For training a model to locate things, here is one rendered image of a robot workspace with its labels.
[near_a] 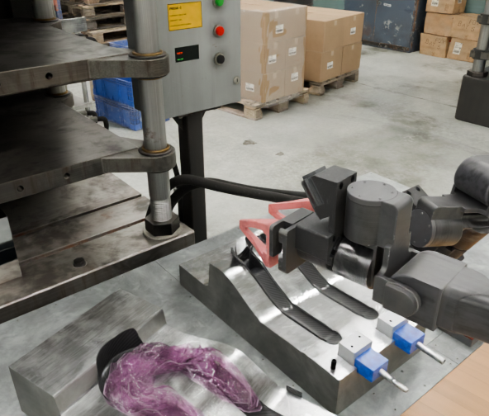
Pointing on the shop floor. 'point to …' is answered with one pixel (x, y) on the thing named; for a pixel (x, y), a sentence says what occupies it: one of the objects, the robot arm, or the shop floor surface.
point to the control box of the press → (195, 81)
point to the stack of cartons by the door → (449, 30)
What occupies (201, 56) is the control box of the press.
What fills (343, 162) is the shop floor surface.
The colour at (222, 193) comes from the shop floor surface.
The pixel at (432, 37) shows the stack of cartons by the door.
